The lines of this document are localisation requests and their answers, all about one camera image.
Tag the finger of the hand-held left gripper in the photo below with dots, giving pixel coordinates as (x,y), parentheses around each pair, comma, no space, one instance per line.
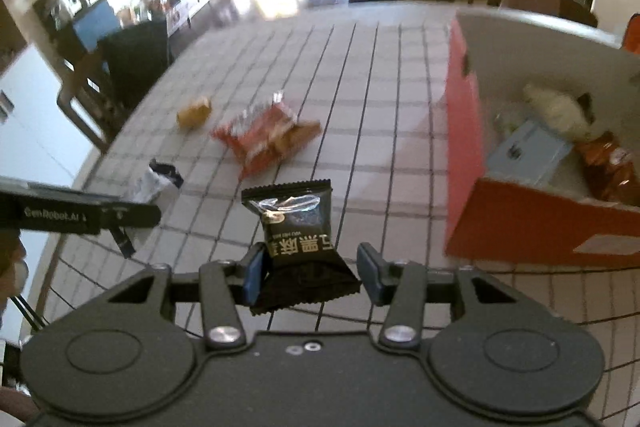
(140,216)
(123,243)

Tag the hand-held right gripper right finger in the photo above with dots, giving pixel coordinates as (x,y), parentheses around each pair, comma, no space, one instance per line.
(372,277)

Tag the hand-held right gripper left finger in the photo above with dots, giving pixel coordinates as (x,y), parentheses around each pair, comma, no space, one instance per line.
(255,274)

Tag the white-grey snack packet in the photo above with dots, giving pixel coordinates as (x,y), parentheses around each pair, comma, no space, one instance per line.
(150,184)

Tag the black snack packet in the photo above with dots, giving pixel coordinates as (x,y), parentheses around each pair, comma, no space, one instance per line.
(300,227)

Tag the orange cardboard box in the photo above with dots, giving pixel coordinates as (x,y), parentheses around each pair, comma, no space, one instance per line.
(465,132)

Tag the blue-grey snack packet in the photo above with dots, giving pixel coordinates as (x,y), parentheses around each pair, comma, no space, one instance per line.
(530,152)

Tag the pale green-white snack packet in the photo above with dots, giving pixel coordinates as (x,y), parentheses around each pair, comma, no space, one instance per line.
(555,109)

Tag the brown candy packet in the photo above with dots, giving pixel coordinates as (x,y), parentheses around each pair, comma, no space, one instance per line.
(610,167)

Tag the person's left hand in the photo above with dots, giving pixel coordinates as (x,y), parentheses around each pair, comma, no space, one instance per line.
(15,274)

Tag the light wooden chair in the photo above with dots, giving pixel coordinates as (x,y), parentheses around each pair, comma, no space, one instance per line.
(75,107)

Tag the small yellow snack packet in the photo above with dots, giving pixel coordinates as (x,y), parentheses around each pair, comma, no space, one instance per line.
(194,114)

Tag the red chip bag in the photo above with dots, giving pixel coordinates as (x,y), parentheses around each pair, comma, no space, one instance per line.
(265,142)

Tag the dark chair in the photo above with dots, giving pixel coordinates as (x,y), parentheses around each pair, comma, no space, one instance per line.
(135,57)

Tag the blue panel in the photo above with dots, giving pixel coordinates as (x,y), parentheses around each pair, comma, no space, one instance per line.
(97,24)

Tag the white grid tablecloth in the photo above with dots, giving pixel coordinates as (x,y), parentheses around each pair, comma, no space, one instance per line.
(375,72)

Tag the dark sideboard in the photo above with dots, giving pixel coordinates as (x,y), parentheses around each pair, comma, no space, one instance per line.
(210,7)

